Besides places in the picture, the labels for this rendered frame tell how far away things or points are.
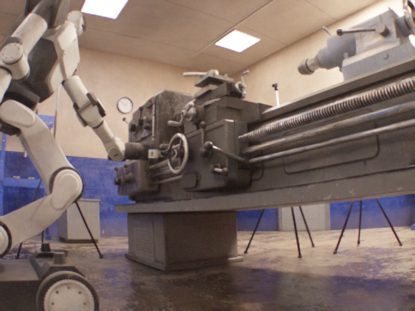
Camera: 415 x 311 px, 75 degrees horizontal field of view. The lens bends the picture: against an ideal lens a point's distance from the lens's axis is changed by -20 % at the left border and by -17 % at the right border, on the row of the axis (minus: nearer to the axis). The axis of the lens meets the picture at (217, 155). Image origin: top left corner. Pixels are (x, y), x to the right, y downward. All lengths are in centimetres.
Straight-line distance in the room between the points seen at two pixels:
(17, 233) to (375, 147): 128
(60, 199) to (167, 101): 155
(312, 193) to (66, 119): 499
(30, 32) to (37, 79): 19
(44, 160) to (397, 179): 116
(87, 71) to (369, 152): 544
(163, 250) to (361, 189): 153
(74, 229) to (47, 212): 293
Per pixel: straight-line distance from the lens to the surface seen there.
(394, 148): 112
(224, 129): 146
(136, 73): 637
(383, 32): 134
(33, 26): 118
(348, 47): 149
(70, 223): 409
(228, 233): 245
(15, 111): 122
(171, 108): 251
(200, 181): 159
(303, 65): 166
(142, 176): 233
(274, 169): 145
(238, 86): 166
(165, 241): 218
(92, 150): 566
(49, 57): 127
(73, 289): 103
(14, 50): 110
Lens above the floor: 38
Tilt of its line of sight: 10 degrees up
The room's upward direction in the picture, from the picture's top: 2 degrees counter-clockwise
